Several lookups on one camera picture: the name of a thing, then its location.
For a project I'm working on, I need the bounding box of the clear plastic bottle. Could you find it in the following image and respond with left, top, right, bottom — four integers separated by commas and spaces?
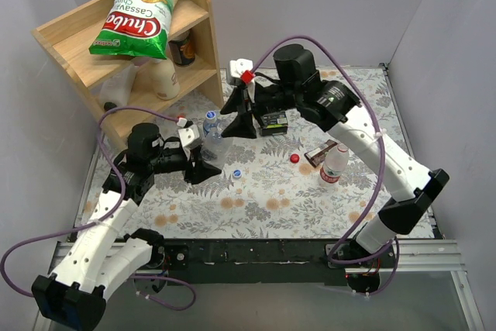
201, 127, 233, 169

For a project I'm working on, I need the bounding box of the black green product box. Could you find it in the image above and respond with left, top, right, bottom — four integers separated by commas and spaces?
260, 112, 288, 136

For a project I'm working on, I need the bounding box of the brown snack packet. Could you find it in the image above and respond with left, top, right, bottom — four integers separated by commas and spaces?
305, 140, 337, 167

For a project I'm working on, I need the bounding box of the green cassava chips bag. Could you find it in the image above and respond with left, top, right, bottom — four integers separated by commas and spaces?
88, 0, 178, 59

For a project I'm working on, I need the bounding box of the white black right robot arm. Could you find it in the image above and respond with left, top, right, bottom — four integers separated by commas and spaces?
221, 44, 450, 267

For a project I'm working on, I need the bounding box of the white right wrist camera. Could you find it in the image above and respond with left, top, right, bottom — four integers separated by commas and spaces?
226, 58, 256, 98

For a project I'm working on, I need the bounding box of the blue label water bottle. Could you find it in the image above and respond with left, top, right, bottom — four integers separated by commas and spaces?
202, 111, 219, 138

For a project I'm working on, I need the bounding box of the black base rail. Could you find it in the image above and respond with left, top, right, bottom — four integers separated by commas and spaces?
133, 237, 400, 288

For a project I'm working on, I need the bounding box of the clear bottle black cap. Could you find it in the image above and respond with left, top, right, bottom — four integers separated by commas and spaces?
98, 64, 137, 112

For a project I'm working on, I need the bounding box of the aluminium frame rail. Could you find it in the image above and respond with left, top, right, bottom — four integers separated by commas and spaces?
50, 240, 468, 274

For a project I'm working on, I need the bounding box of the red bottle cap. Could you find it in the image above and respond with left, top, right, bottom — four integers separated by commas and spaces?
290, 153, 300, 164

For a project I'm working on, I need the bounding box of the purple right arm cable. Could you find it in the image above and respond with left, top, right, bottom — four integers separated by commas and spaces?
247, 35, 398, 295

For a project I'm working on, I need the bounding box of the wooden shelf rack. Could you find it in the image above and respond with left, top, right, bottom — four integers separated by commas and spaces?
33, 0, 224, 150

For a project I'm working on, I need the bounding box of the red label water bottle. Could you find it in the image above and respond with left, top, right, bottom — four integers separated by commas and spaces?
319, 143, 350, 188

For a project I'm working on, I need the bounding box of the dark orange drink can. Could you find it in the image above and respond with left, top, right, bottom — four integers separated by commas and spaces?
169, 30, 195, 67

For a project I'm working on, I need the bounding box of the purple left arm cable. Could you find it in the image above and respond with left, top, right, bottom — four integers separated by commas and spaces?
0, 106, 197, 311

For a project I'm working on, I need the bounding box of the floral table mat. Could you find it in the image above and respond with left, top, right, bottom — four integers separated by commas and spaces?
119, 67, 408, 239

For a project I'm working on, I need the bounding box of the cream plastic bottle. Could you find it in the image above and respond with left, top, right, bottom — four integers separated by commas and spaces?
148, 59, 180, 101

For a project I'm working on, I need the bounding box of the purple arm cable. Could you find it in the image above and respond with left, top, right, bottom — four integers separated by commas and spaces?
247, 35, 398, 295
0, 106, 197, 311

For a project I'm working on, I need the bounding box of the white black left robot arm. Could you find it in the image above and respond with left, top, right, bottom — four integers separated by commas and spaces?
32, 118, 219, 330

